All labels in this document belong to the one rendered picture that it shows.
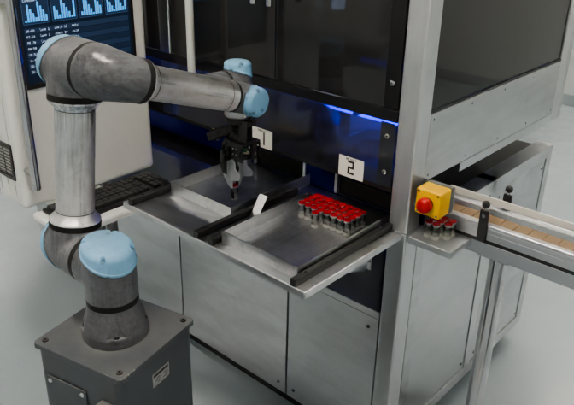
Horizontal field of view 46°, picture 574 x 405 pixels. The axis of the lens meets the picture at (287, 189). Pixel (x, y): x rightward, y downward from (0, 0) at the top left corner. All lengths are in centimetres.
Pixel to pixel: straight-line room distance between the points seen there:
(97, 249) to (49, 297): 181
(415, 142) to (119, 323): 84
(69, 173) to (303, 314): 100
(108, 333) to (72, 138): 43
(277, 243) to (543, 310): 181
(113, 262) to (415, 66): 84
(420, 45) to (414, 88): 11
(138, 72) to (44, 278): 216
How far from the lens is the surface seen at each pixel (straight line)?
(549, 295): 343
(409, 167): 176
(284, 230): 182
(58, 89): 148
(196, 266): 256
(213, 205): 191
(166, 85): 144
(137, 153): 239
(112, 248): 149
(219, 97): 155
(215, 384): 267
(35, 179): 213
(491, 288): 194
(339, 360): 220
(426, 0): 165
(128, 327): 155
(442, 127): 184
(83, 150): 152
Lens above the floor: 172
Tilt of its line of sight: 24 degrees down
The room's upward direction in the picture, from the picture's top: 1 degrees clockwise
